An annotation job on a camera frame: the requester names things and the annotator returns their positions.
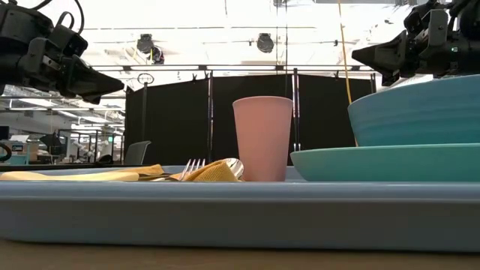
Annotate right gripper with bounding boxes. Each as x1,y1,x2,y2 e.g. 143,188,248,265
351,31,480,88

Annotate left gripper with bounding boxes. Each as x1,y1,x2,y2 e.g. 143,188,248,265
0,36,125,105

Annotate blue bowl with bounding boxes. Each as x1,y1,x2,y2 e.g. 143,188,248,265
347,73,480,147

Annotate knife with cream handle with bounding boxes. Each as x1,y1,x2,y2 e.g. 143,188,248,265
0,170,140,183

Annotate teal plate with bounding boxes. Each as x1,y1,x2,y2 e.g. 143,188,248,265
289,142,480,183

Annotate fork with orange handle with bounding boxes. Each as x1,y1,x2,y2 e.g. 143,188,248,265
178,157,206,182

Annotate pink cup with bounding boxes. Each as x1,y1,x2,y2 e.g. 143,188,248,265
232,95,294,183

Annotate yellow cloth napkin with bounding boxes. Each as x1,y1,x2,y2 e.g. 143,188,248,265
108,159,243,183

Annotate spoon with orange handle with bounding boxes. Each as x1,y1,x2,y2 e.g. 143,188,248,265
223,157,245,180

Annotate blue plastic tray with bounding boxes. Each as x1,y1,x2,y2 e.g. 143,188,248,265
0,164,480,253

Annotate black ceiling spotlight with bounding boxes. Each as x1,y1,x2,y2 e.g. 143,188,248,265
256,32,275,53
136,33,165,65

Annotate grey office chair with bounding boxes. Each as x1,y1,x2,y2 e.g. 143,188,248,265
123,140,152,166

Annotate black curtain partition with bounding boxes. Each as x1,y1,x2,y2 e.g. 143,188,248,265
124,73,376,166

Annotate yellow hanging cable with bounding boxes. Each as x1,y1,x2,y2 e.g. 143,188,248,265
337,0,359,147

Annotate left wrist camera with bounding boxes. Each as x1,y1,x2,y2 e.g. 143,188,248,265
47,10,89,58

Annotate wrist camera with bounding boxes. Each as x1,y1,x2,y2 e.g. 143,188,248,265
47,10,89,58
403,1,449,37

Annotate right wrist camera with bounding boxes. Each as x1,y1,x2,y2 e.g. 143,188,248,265
403,1,449,37

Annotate black aluminium frame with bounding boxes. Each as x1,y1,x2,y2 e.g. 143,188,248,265
89,63,376,73

